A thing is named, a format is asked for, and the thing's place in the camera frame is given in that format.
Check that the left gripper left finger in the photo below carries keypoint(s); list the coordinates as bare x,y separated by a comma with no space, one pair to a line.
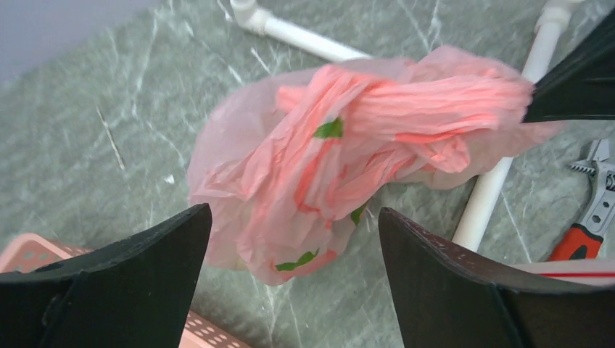
135,292

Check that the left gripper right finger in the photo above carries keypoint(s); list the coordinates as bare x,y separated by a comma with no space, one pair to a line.
446,295

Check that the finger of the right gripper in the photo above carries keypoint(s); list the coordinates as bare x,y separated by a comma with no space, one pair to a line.
581,86

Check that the pink plastic bag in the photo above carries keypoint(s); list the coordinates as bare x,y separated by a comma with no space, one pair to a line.
288,163

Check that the pink plastic basket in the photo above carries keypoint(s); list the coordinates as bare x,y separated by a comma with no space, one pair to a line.
29,251

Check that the white PVC pipe frame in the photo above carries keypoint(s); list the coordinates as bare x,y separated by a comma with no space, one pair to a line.
552,22

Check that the red handled adjustable wrench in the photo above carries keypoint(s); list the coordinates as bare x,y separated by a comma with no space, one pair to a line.
585,237

